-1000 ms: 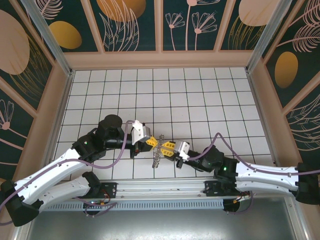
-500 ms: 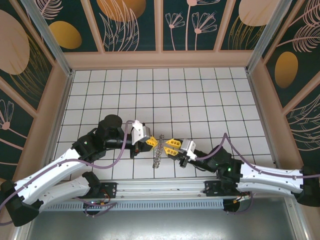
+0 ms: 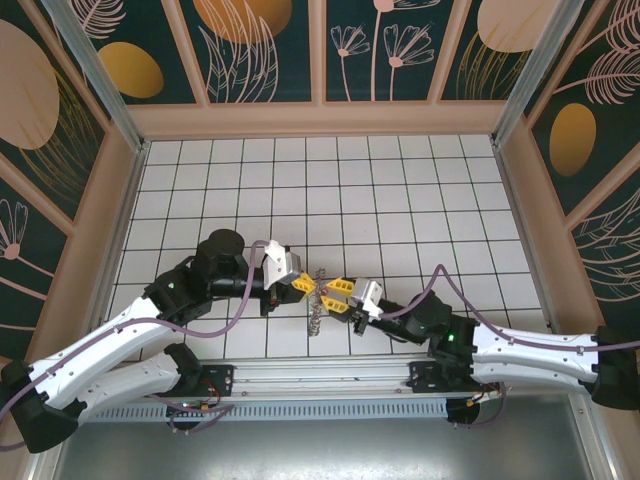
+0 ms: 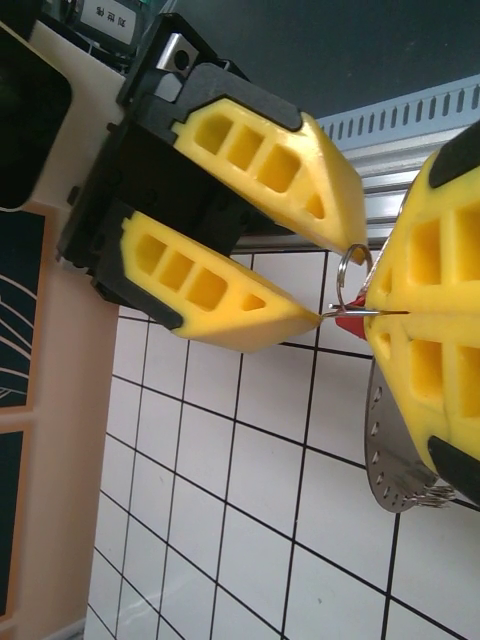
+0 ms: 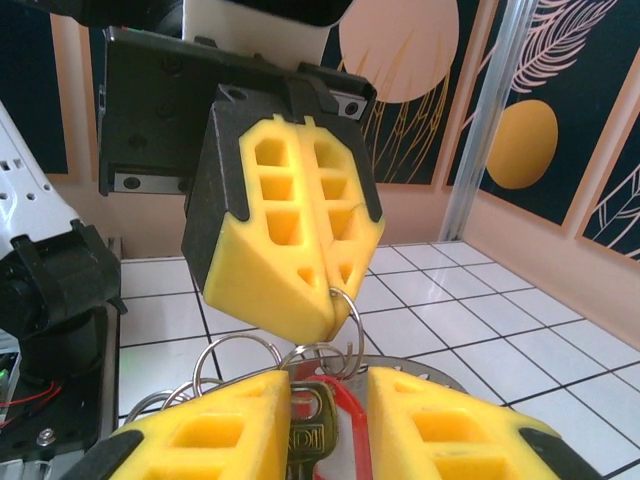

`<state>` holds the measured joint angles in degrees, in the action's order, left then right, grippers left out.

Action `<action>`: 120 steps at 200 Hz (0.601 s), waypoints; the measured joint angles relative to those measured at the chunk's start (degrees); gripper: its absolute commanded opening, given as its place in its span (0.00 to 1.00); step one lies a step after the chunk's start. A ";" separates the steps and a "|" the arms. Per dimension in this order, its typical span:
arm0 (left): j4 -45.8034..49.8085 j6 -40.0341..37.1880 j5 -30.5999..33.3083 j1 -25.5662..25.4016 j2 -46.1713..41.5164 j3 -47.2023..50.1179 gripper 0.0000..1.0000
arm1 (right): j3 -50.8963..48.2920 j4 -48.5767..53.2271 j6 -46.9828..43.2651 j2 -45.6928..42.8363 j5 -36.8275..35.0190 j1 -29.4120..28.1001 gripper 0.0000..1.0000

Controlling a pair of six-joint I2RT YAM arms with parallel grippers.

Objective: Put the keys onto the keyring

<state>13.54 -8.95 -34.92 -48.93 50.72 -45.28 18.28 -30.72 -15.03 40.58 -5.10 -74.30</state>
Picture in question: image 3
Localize silver keyring with keys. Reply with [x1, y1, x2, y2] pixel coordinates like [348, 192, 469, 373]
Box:
[304, 267, 331, 339]

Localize grey metal sheet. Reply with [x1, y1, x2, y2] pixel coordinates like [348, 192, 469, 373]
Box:
[29, 394, 616, 480]

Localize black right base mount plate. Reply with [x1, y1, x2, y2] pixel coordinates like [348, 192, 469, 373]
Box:
[408, 359, 501, 399]

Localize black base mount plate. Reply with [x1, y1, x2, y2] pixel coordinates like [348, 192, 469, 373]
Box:
[199, 363, 236, 400]
[408, 359, 501, 399]

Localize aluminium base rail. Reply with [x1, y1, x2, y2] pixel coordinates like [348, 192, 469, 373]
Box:
[54, 353, 586, 399]

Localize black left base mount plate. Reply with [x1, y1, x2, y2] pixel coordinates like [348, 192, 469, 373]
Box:
[199, 363, 236, 400]

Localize right base red wire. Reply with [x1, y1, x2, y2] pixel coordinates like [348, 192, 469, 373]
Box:
[469, 384, 502, 405]

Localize base red wire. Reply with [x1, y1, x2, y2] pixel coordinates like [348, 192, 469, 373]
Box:
[469, 384, 502, 405]
[197, 380, 224, 404]

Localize left base red wire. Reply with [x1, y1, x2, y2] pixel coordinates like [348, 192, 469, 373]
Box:
[197, 380, 224, 404]

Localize grey slotted cable duct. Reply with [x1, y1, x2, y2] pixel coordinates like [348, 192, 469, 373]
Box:
[89, 398, 450, 424]

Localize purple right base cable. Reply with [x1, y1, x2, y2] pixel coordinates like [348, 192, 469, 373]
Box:
[449, 387, 511, 431]

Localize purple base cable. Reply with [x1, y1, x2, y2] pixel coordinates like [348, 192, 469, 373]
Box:
[449, 387, 511, 431]
[167, 397, 244, 437]

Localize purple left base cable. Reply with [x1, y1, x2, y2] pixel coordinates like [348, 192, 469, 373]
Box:
[167, 397, 244, 437]

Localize aluminium frame post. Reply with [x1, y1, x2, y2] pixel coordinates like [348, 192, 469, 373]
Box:
[491, 0, 600, 147]
[42, 0, 151, 154]

